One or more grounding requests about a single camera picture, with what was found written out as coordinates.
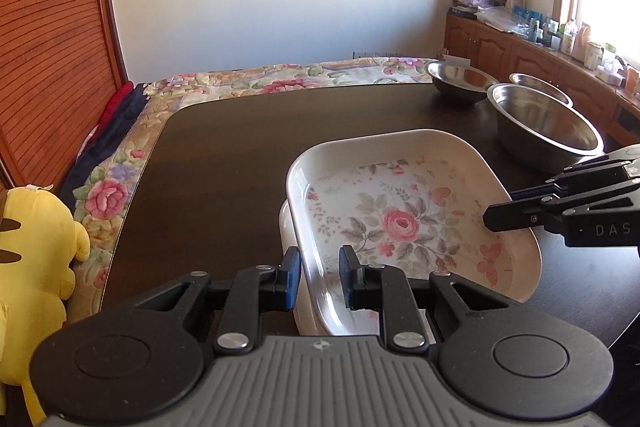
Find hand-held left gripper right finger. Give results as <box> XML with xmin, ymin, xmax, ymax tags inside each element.
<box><xmin>338</xmin><ymin>245</ymin><xmax>527</xmax><ymax>354</ymax></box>

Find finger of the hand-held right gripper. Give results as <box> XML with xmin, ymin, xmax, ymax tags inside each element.
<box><xmin>509</xmin><ymin>158</ymin><xmax>634</xmax><ymax>204</ymax></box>
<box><xmin>482</xmin><ymin>195</ymin><xmax>567</xmax><ymax>234</ymax></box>

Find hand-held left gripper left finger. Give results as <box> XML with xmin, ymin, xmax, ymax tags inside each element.
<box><xmin>124</xmin><ymin>246</ymin><xmax>303</xmax><ymax>356</ymax></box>

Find white floral square plate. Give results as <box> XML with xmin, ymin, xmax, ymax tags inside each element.
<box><xmin>285</xmin><ymin>128</ymin><xmax>543</xmax><ymax>337</ymax></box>
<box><xmin>278</xmin><ymin>198</ymin><xmax>332</xmax><ymax>337</ymax></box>

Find large steel bowl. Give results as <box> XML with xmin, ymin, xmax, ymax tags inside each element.
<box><xmin>487</xmin><ymin>83</ymin><xmax>605</xmax><ymax>173</ymax></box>

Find tissue box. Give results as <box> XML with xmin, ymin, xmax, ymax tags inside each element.
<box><xmin>602</xmin><ymin>56</ymin><xmax>629</xmax><ymax>86</ymax></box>

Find wooden counter cabinet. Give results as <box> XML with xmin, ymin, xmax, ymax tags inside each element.
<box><xmin>442</xmin><ymin>11</ymin><xmax>640</xmax><ymax>148</ymax></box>

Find white paper box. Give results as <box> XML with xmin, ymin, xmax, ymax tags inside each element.
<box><xmin>439</xmin><ymin>51</ymin><xmax>474</xmax><ymax>68</ymax></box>

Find clear plastic bag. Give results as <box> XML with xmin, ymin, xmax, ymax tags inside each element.
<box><xmin>474</xmin><ymin>4</ymin><xmax>534</xmax><ymax>38</ymax></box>

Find floral bed blanket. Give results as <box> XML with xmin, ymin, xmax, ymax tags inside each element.
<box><xmin>64</xmin><ymin>56</ymin><xmax>442</xmax><ymax>299</ymax></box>

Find red and navy clothes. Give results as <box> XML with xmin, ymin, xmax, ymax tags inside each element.
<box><xmin>59</xmin><ymin>80</ymin><xmax>151</xmax><ymax>208</ymax></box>

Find yellow plush toy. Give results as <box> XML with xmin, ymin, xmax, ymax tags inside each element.
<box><xmin>0</xmin><ymin>184</ymin><xmax>92</xmax><ymax>414</ymax></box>

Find wooden headboard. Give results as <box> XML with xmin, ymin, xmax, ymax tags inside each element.
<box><xmin>0</xmin><ymin>0</ymin><xmax>129</xmax><ymax>198</ymax></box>

